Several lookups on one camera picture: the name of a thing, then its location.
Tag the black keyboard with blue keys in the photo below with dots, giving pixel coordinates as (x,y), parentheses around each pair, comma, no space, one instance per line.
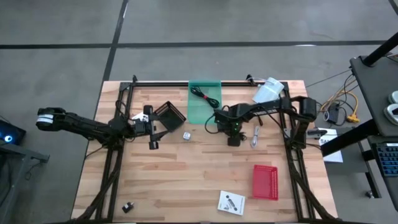
(388,158)

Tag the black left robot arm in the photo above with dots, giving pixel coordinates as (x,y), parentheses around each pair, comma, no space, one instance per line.
(81,126)

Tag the white product box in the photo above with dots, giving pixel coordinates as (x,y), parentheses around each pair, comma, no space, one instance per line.
(140,117)
(224,202)

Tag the white paper sheet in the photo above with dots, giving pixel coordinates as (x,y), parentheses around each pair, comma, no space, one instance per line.
(334,155)

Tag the black plastic mesh basket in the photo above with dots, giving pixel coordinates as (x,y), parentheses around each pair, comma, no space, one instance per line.
(172,118)

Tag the black power brick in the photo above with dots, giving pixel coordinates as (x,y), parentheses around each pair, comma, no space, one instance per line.
(334,112)

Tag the black aluminium table frame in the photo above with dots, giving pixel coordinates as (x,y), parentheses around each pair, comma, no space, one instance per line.
(161,84)

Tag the white grey handheld device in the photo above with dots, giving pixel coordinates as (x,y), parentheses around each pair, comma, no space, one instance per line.
(392,115)
(394,98)

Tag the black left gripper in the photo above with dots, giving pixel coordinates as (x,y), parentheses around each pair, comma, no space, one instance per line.
(151,130)

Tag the black diagonal pole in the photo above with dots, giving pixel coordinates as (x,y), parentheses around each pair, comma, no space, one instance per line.
(381,51)

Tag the small blue white box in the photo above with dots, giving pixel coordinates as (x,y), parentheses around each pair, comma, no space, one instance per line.
(186,136)

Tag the black side desk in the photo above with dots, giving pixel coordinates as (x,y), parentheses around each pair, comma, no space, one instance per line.
(376,93)

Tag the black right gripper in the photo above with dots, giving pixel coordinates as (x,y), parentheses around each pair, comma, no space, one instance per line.
(231,121)

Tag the translucent green plastic bin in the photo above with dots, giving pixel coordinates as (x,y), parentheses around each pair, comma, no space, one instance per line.
(202,115)

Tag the grey metal stand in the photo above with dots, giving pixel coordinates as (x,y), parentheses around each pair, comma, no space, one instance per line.
(18,155)

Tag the red plastic mesh basket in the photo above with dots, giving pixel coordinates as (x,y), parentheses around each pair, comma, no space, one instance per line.
(264,183)

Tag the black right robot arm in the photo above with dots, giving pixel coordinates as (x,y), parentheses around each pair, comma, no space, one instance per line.
(306,107)

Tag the white cylindrical lamp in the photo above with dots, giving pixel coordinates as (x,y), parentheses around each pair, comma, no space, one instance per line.
(267,90)

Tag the black computer with blue light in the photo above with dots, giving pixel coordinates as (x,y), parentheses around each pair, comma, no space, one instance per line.
(9,137)

